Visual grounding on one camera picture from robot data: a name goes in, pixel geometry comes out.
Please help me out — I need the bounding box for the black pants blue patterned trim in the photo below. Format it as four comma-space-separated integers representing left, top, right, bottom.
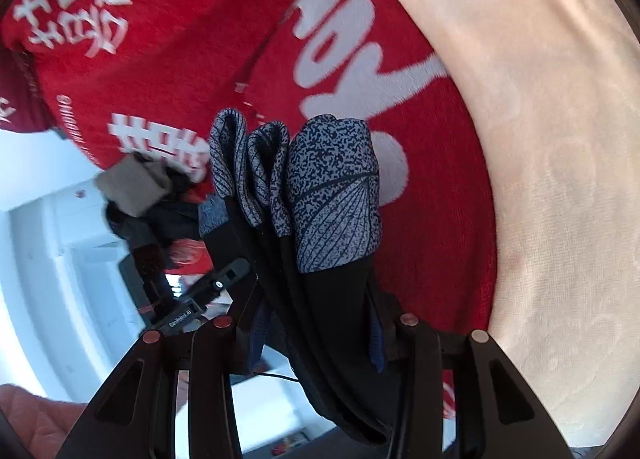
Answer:
200, 108, 397, 446

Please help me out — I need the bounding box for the person left hand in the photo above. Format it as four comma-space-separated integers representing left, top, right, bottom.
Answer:
0, 384, 86, 459

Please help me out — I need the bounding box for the dark black folded garment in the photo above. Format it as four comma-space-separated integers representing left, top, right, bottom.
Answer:
105, 168, 213, 281

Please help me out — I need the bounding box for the grey folded garment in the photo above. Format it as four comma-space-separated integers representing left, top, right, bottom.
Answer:
94, 153, 172, 218

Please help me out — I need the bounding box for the red wedding sofa cover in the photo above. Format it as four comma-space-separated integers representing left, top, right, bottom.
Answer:
1, 0, 497, 335

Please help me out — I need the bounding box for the cream white blanket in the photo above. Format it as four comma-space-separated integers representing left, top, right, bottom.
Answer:
332, 0, 640, 448

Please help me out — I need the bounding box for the black cable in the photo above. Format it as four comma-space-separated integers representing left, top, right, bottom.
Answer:
249, 369, 302, 383

